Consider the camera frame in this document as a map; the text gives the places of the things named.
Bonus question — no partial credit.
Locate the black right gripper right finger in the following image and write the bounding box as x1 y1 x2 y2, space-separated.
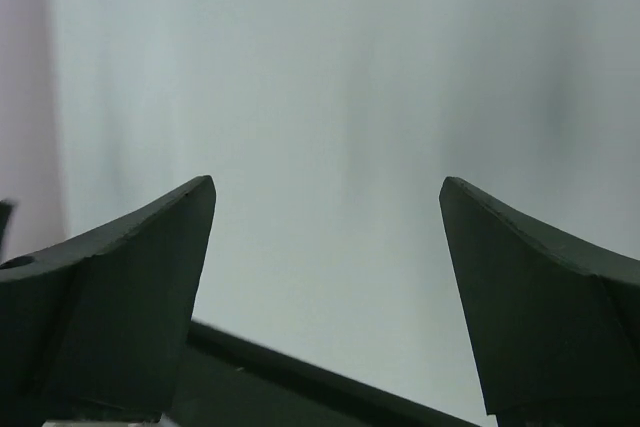
439 177 639 417

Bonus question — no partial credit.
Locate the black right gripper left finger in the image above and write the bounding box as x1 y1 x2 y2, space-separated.
1 175 216 423

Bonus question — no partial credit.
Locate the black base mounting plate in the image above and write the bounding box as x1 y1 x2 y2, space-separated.
168 322 466 426

